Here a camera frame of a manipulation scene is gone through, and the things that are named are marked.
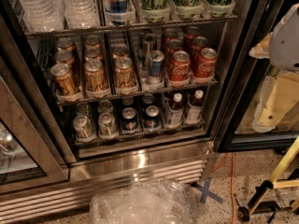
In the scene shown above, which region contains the pepsi can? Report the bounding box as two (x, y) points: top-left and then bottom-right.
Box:
(121, 107), (138, 131)
(142, 93), (155, 107)
(121, 96), (135, 107)
(145, 105), (160, 129)

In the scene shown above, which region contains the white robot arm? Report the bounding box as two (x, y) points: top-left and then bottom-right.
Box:
(269, 4), (299, 71)

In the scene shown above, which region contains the front third-column orange can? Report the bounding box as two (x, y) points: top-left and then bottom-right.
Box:
(114, 57), (136, 89)

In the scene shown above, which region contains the third-column orange can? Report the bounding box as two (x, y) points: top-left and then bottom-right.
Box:
(112, 45), (130, 60)
(114, 57), (136, 89)

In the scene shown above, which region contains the silver can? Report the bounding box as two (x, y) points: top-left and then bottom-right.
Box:
(75, 103), (92, 119)
(73, 115), (93, 139)
(97, 100), (113, 114)
(98, 112), (117, 136)

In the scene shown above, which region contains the small red bull can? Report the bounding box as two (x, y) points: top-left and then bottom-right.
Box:
(149, 50), (164, 85)

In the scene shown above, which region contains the front left coca-cola can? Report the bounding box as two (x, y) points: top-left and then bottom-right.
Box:
(168, 50), (191, 81)

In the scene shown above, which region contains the coca-cola can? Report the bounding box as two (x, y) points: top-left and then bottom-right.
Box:
(164, 39), (183, 67)
(162, 28), (178, 45)
(193, 48), (217, 78)
(168, 50), (191, 81)
(183, 26), (200, 42)
(190, 35), (208, 66)

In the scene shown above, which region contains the stainless steel display fridge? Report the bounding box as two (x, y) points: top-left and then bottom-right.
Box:
(0, 0), (299, 224)

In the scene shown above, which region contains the front second-column orange can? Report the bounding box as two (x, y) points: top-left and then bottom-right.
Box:
(84, 60), (108, 92)

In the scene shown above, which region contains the second-column orange can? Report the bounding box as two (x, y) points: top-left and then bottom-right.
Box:
(84, 48), (104, 61)
(85, 35), (103, 49)
(84, 60), (108, 92)

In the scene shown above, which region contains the middle left coca-cola can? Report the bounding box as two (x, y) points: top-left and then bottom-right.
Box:
(164, 39), (183, 67)

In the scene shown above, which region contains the back third-column orange can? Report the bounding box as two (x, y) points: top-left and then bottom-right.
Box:
(112, 45), (130, 60)

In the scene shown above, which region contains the back left silver can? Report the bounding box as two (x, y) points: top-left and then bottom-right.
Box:
(75, 103), (92, 119)

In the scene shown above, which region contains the front right coca-cola can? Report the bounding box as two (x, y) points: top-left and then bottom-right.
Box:
(193, 48), (217, 78)

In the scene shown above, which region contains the front left silver can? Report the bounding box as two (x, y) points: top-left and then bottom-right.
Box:
(73, 115), (93, 139)

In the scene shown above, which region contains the back left coca-cola can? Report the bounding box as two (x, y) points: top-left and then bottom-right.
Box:
(162, 28), (178, 45)

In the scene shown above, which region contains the middle second-column orange can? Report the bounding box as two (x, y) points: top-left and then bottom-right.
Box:
(84, 48), (104, 61)

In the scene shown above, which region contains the middle right coca-cola can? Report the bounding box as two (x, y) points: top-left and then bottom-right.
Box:
(190, 35), (208, 66)

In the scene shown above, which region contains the back right coca-cola can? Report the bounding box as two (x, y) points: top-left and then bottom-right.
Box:
(183, 26), (200, 42)

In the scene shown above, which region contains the back second-column orange can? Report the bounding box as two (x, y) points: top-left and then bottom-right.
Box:
(85, 35), (103, 49)

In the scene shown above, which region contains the front left orange can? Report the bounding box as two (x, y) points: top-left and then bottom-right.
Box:
(50, 63), (79, 96)

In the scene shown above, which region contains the middle left orange can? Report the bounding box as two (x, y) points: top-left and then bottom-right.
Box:
(54, 49), (76, 70)

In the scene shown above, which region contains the back left orange can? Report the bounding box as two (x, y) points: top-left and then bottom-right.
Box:
(57, 37), (76, 51)

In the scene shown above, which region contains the right fridge glass door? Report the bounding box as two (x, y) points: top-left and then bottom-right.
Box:
(213, 0), (298, 152)

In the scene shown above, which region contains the fridge glass door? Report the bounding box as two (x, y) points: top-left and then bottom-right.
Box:
(0, 58), (69, 195)
(213, 0), (298, 152)

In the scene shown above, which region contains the left fridge glass door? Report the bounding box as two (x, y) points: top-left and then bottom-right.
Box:
(0, 58), (69, 195)

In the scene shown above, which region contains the left white-cap bottle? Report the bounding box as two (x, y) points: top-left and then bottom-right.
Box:
(165, 93), (183, 127)

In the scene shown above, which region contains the white-cap bottle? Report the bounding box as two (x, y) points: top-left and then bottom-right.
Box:
(185, 90), (204, 124)
(165, 93), (183, 127)

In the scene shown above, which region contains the right white-cap bottle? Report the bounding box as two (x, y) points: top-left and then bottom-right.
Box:
(185, 90), (204, 124)

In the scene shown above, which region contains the clear plastic wrap bundle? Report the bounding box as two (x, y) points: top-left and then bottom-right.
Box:
(90, 179), (197, 224)

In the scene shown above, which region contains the blue tape cross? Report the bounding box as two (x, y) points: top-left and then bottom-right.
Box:
(192, 178), (223, 204)

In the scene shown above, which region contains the right water bottle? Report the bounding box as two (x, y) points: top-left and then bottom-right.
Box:
(64, 0), (100, 29)

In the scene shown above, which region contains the water bottle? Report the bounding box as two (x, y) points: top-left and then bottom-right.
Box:
(64, 0), (100, 29)
(19, 0), (64, 33)

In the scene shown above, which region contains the left water bottle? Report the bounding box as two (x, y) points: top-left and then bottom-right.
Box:
(19, 0), (64, 33)

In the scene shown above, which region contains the yellow black wheeled stand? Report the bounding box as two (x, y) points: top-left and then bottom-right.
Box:
(237, 140), (299, 223)

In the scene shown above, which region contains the orange extension cable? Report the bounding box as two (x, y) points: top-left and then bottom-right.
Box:
(212, 152), (237, 224)

